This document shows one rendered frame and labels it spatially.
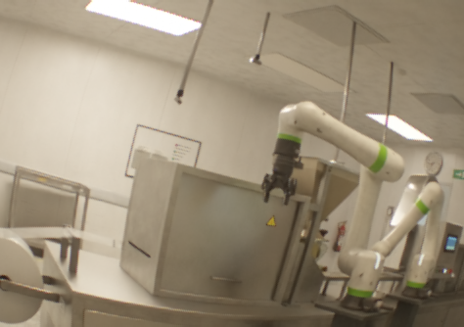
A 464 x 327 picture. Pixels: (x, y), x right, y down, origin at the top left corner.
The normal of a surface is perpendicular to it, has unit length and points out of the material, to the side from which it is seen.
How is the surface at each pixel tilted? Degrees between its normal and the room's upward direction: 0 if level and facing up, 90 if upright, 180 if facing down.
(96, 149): 90
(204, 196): 90
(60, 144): 90
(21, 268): 90
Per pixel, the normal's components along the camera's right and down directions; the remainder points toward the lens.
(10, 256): 0.54, 0.08
